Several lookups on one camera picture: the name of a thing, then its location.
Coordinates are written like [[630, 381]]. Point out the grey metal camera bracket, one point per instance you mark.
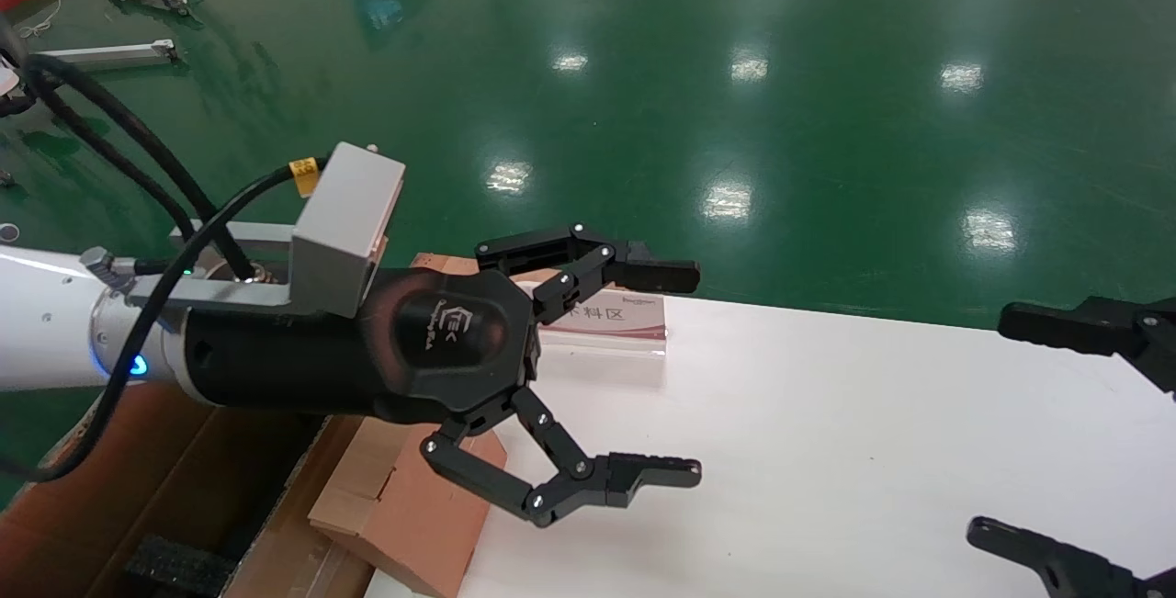
[[230, 290]]

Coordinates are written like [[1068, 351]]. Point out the large cardboard box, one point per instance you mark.
[[92, 506]]

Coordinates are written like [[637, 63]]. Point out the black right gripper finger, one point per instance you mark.
[[1066, 566], [1057, 322]]

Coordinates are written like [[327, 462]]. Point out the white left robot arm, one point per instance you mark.
[[46, 322]]

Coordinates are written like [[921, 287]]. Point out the clear acrylic sign holder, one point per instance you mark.
[[625, 322]]

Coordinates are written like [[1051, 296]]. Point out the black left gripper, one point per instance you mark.
[[276, 359]]

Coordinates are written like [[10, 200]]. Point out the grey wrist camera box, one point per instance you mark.
[[344, 231]]

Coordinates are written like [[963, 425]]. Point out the grey metal stand leg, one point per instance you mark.
[[101, 53]]

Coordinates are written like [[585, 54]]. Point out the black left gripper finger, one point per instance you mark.
[[560, 488], [588, 258]]

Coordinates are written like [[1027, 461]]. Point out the black foam block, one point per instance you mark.
[[175, 570]]

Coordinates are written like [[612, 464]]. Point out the small cardboard box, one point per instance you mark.
[[423, 524]]

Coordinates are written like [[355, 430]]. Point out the small round floor disc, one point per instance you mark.
[[7, 232]]

